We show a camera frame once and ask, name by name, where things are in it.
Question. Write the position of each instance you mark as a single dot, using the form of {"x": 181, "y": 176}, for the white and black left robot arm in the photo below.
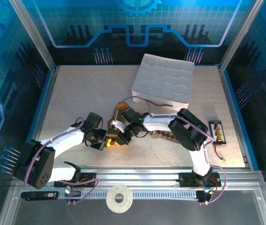
{"x": 62, "y": 140}

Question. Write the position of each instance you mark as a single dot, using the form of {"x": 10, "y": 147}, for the white tape roll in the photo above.
{"x": 111, "y": 199}

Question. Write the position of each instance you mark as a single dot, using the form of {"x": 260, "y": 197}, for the black controller box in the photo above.
{"x": 73, "y": 192}
{"x": 204, "y": 195}

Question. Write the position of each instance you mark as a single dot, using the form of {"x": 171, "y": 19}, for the white divided storage box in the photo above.
{"x": 163, "y": 77}

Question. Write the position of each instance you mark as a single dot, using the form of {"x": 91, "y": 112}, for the black board with yellow connectors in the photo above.
{"x": 217, "y": 133}

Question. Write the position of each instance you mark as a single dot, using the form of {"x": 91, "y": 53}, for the black flat device with label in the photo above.
{"x": 36, "y": 195}

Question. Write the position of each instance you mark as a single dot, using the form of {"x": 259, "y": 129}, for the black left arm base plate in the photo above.
{"x": 88, "y": 175}

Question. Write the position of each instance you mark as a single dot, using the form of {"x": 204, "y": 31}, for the aluminium front rail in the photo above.
{"x": 135, "y": 175}

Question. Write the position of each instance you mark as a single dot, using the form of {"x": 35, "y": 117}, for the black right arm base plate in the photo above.
{"x": 186, "y": 179}

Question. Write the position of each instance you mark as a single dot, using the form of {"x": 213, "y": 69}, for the aluminium corner post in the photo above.
{"x": 33, "y": 35}
{"x": 240, "y": 35}

